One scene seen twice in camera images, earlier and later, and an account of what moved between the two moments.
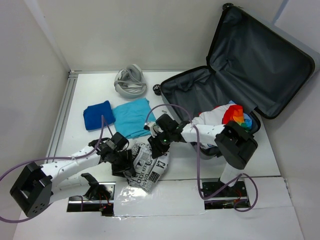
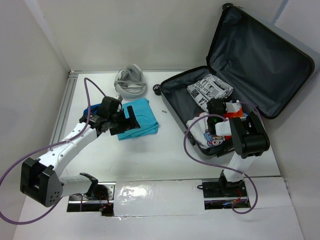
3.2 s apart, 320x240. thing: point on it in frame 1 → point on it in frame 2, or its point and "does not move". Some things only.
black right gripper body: [161, 141] → [225, 105]
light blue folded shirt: [130, 119] does not move
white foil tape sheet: [168, 197] does not move
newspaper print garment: [148, 170] → [209, 87]
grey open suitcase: [254, 64] does not move
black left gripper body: [119, 162] → [116, 121]
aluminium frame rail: [62, 114] does not move
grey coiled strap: [130, 82] does not move
